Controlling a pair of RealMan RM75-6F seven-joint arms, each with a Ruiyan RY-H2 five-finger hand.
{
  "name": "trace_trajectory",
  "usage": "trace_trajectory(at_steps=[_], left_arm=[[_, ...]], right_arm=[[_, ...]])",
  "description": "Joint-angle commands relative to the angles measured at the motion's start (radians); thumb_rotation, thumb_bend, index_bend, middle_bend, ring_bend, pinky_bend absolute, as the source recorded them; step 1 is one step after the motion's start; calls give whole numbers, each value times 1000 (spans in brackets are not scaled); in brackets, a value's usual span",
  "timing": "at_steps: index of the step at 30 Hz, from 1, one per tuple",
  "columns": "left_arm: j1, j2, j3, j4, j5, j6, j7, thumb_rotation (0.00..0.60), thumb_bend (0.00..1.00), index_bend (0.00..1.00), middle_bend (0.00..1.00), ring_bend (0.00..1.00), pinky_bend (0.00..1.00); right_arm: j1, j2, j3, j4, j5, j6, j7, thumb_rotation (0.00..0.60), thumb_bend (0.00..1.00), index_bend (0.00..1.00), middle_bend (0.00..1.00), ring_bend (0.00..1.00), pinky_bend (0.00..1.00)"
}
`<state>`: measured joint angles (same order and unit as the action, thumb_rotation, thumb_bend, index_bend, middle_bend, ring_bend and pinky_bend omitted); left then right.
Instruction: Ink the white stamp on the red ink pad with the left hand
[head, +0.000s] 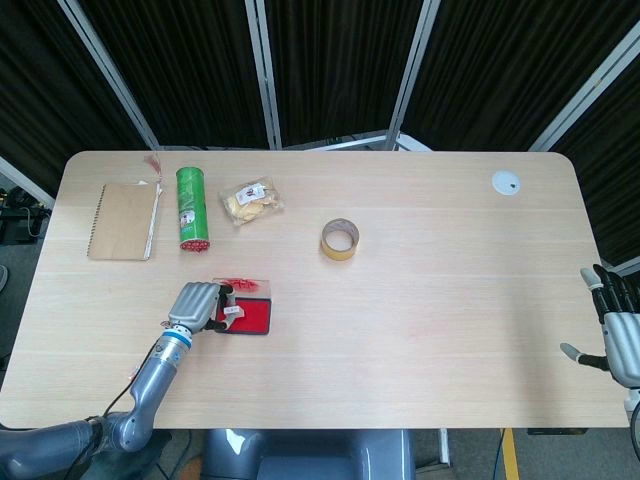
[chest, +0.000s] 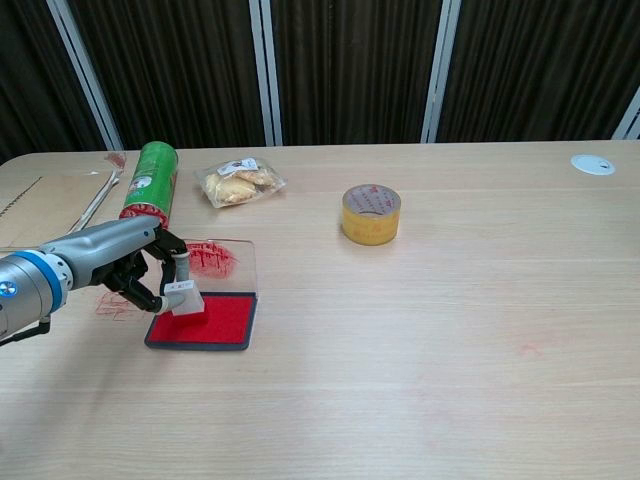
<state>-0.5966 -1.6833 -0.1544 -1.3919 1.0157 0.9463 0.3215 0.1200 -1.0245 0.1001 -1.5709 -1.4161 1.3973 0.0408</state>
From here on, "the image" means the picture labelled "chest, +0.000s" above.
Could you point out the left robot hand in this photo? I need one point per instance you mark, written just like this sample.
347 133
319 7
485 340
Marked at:
112 250

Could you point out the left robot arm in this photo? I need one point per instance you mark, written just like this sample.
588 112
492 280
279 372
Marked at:
27 295

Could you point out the red ink pad clear lid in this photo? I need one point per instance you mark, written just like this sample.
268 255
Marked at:
220 320

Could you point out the brown spiral notebook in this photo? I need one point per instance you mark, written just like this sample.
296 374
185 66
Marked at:
47 207

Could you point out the green cylindrical can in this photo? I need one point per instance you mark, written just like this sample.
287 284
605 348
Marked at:
152 182

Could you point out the red tassel bookmark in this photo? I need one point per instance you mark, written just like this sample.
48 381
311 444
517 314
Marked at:
116 160

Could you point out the clear bag of cookies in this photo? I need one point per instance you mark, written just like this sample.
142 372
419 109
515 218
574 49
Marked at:
240 182

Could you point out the yellow tape roll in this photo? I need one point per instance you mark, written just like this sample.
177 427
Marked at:
371 222

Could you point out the grey partition frame post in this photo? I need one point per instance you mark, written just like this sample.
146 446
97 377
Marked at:
85 75
266 75
440 70
629 117

